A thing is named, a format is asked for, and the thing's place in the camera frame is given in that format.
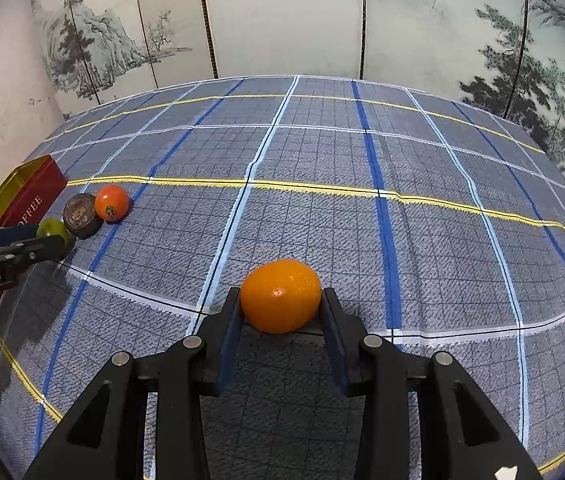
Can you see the dark brown water chestnut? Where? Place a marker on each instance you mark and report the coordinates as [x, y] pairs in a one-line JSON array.
[[81, 216]]

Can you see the painted landscape folding screen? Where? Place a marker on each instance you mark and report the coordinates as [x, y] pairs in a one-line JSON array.
[[287, 10]]

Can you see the blue plaid tablecloth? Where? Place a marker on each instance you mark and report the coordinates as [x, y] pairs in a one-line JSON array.
[[337, 210]]

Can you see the gold and red tin box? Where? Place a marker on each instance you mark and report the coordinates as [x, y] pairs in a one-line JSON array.
[[32, 195]]

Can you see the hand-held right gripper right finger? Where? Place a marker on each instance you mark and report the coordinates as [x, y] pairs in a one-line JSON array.
[[335, 340]]

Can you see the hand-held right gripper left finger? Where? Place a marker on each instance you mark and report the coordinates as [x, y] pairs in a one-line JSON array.
[[230, 340]]

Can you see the green grape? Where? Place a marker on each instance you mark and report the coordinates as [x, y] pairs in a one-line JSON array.
[[52, 230]]

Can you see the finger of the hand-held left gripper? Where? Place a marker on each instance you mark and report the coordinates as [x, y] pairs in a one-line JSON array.
[[7, 234], [37, 250]]

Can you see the small orange tangerine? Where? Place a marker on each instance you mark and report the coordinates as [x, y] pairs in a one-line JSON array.
[[281, 295]]

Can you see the orange-red tomato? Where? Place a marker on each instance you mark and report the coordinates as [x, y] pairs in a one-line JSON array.
[[112, 201]]

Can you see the white paper scrap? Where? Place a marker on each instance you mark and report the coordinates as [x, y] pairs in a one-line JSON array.
[[507, 473]]

